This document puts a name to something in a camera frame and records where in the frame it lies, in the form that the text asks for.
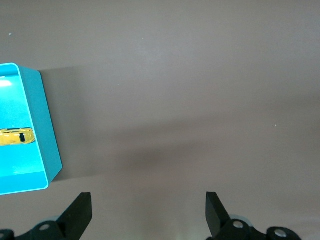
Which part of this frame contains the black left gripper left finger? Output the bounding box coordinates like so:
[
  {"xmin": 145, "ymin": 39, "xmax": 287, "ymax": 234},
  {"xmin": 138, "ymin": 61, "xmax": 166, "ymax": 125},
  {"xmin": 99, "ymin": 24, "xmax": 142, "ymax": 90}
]
[{"xmin": 0, "ymin": 191, "xmax": 93, "ymax": 240}]

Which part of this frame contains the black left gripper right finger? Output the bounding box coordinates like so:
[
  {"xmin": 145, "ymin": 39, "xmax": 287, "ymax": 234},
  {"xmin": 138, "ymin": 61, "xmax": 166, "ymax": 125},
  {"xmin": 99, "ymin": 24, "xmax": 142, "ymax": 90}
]
[{"xmin": 205, "ymin": 191, "xmax": 301, "ymax": 240}]

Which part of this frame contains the yellow toy beetle car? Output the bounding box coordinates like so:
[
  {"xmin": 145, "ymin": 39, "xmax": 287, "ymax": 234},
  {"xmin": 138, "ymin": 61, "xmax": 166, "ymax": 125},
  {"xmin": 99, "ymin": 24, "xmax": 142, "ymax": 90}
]
[{"xmin": 0, "ymin": 127, "xmax": 35, "ymax": 146}]

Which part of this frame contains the teal plastic bin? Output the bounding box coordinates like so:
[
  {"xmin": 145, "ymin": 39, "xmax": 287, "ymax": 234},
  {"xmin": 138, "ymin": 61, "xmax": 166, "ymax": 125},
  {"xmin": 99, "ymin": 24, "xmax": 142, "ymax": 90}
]
[{"xmin": 0, "ymin": 62, "xmax": 63, "ymax": 196}]

